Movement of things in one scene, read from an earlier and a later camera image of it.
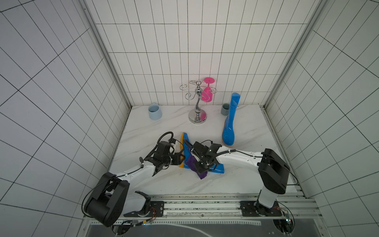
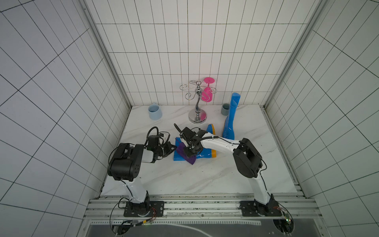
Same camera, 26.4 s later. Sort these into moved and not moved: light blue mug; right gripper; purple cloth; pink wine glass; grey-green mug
Moved: right gripper; purple cloth
Not moved: pink wine glass; light blue mug; grey-green mug
